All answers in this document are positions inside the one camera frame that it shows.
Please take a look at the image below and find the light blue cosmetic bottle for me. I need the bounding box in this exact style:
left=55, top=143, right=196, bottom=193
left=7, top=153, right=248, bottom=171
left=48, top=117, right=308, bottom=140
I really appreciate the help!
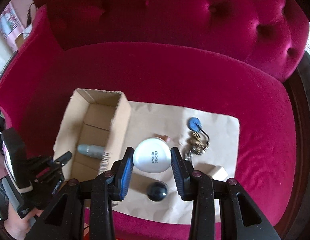
left=77, top=144, right=105, bottom=159

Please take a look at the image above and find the cardboard box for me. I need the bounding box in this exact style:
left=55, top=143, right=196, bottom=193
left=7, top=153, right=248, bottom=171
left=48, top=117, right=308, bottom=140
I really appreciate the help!
left=54, top=89, right=131, bottom=181

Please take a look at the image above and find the black round jar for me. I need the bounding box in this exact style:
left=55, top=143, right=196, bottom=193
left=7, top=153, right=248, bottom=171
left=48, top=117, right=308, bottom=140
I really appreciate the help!
left=147, top=181, right=168, bottom=202

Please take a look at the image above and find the white round cream jar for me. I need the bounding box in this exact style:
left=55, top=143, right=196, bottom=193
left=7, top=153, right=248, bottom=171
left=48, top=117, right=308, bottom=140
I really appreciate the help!
left=133, top=137, right=172, bottom=173

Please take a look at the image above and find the brass keychain with carabiner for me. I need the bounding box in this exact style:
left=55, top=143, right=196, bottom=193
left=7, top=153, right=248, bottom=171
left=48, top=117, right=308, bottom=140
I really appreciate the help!
left=184, top=128, right=210, bottom=163

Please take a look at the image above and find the rose gold lipstick tube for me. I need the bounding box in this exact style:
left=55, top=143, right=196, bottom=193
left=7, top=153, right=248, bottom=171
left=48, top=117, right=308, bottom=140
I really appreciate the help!
left=153, top=134, right=171, bottom=144

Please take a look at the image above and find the blue round key fob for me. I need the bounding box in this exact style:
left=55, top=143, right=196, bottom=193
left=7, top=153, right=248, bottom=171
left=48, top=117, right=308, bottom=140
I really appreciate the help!
left=187, top=117, right=201, bottom=132

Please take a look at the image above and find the white plug charger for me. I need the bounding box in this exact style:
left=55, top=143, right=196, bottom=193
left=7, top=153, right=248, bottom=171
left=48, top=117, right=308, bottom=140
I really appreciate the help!
left=195, top=164, right=229, bottom=181

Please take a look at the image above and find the person left hand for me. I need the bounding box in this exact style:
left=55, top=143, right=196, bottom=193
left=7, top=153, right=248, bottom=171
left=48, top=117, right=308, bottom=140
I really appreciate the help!
left=4, top=203, right=43, bottom=240

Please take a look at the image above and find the brown kraft paper sheet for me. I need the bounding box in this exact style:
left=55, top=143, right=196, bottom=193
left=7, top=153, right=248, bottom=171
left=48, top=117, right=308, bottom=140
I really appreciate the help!
left=113, top=101, right=239, bottom=225

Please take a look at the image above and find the pink cartoon poster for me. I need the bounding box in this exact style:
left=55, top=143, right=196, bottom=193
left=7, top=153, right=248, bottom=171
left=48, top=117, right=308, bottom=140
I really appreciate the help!
left=0, top=2, right=24, bottom=51

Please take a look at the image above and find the red velvet tufted sofa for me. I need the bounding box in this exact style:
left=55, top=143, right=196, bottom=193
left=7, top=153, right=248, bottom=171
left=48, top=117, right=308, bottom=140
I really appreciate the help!
left=0, top=0, right=309, bottom=225

